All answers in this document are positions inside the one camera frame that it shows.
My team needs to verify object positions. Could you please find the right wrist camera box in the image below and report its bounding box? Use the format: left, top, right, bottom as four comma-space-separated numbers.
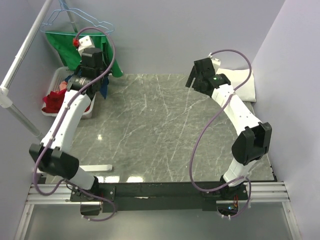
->
208, 52, 221, 71

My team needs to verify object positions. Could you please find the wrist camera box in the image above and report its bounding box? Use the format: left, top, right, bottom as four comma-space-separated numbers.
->
72, 35, 95, 54
208, 52, 221, 71

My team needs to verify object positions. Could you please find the folded white t shirt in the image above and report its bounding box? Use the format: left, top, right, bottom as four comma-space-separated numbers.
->
217, 68, 256, 103

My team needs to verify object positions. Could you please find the dark red garment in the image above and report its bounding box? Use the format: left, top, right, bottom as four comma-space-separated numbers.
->
41, 89, 92, 115

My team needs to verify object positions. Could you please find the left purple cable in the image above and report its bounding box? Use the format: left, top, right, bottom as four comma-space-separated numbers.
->
32, 26, 118, 223

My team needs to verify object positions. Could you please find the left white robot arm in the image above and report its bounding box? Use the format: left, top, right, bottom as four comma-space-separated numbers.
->
29, 47, 107, 201

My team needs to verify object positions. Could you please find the purple cable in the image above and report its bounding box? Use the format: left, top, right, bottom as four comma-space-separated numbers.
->
189, 48, 252, 220
32, 26, 118, 223

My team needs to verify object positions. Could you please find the pink garment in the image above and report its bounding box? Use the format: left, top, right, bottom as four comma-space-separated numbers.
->
59, 81, 68, 91

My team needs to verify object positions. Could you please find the light blue wire hanger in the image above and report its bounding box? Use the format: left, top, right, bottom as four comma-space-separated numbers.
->
39, 0, 115, 36

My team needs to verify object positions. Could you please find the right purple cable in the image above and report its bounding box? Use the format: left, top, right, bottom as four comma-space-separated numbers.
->
189, 48, 252, 220

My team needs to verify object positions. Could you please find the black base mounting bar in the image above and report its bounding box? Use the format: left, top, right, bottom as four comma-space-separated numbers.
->
70, 182, 249, 216

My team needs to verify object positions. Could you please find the white rack foot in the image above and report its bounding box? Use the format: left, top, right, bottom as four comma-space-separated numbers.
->
80, 164, 113, 173

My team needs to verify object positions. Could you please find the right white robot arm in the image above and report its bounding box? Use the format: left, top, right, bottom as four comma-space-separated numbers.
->
186, 57, 272, 200

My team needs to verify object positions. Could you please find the aluminium rail frame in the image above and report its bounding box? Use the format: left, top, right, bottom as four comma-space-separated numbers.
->
14, 182, 302, 240

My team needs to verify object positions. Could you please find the white clothes rack pole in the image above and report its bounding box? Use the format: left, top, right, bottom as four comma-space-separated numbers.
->
0, 0, 63, 142

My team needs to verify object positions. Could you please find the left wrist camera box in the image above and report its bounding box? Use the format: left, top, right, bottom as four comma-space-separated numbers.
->
72, 35, 95, 54

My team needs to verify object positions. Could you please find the green hanging cloth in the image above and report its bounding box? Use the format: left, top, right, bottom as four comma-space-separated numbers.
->
45, 32, 113, 71

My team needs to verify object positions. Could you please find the blue mickey t shirt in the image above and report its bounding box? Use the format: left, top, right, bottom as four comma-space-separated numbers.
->
65, 72, 109, 100

